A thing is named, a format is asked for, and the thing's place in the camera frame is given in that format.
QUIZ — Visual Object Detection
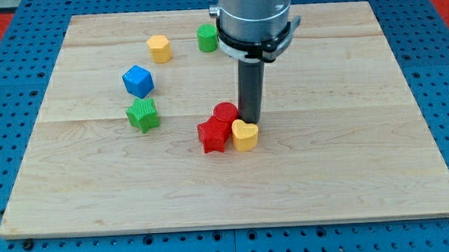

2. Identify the green cylinder block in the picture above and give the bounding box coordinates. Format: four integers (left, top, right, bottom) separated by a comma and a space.
196, 24, 218, 52

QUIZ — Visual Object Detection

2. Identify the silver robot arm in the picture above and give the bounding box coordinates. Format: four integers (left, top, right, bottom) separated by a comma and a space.
209, 0, 301, 124

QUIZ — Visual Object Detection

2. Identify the red cylinder block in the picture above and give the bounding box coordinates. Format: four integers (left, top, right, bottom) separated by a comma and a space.
212, 102, 238, 126

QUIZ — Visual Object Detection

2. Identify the wooden board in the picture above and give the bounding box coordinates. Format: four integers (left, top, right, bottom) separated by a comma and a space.
0, 2, 449, 240

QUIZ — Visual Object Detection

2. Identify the green star block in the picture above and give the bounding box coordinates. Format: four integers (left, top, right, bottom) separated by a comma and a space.
126, 98, 160, 134

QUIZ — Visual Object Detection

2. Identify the red star block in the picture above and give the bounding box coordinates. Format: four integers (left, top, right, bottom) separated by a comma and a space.
197, 117, 231, 153

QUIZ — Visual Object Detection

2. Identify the blue cube block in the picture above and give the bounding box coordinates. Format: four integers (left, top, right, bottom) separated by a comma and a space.
122, 65, 155, 99

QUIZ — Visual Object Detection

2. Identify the yellow hexagon block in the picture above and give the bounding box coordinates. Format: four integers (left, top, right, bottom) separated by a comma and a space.
146, 35, 172, 64

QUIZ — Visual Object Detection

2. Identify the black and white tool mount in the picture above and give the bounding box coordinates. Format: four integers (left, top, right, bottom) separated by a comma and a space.
215, 16, 301, 63

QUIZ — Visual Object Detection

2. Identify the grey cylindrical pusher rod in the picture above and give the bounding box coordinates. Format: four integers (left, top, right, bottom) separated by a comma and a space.
237, 61, 265, 124

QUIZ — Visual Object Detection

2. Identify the yellow heart block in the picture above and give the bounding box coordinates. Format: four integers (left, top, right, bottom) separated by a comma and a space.
231, 119, 259, 152

